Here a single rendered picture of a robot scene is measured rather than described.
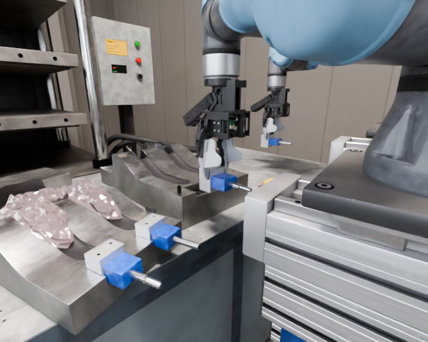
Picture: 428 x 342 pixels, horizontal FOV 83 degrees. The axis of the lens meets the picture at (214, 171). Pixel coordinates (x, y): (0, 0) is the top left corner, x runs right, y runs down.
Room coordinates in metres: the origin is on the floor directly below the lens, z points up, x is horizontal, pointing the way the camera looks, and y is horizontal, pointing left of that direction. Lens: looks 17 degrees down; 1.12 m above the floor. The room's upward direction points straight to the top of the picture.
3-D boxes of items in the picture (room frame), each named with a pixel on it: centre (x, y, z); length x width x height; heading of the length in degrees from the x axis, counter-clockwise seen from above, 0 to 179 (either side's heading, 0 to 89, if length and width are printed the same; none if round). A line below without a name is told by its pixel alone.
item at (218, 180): (0.52, -0.03, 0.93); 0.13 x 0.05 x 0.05; 46
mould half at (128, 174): (0.80, 0.16, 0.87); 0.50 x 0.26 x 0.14; 45
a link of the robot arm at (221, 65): (0.53, -0.02, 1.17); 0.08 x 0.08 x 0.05
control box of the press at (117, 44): (1.45, 0.51, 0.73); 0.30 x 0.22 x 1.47; 135
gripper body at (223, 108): (0.53, -0.02, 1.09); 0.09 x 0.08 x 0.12; 46
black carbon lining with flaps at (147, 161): (0.78, 0.16, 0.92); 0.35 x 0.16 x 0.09; 45
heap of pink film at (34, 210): (0.49, 0.35, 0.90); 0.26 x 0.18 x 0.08; 62
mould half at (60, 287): (0.49, 0.35, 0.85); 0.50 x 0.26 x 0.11; 62
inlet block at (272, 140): (1.04, -0.27, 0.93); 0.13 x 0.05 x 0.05; 50
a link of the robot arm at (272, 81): (1.06, -0.26, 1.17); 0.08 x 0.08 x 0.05
